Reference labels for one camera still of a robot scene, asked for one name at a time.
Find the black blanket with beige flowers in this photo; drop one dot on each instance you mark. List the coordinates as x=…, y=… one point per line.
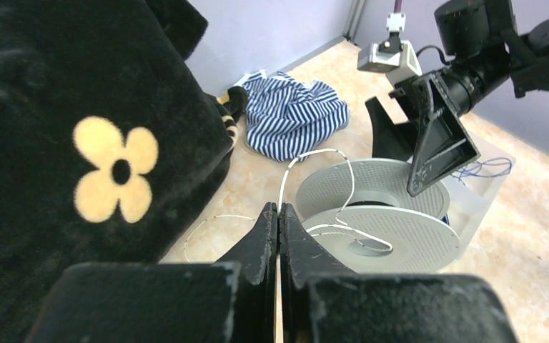
x=109, y=147

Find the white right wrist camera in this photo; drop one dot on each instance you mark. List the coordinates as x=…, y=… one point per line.
x=394, y=57

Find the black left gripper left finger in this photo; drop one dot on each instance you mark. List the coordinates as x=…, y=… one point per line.
x=229, y=300

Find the clear plastic tray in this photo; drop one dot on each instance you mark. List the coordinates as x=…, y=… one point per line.
x=474, y=187

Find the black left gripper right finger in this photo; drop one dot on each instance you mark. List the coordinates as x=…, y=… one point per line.
x=324, y=301

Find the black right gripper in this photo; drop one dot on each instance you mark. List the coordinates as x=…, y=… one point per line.
x=439, y=143

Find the blue white striped cloth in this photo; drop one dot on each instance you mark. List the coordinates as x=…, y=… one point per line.
x=286, y=117

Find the white perforated cable spool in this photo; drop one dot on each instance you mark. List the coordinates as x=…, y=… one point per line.
x=360, y=212

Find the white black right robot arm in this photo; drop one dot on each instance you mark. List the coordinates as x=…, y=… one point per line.
x=481, y=49

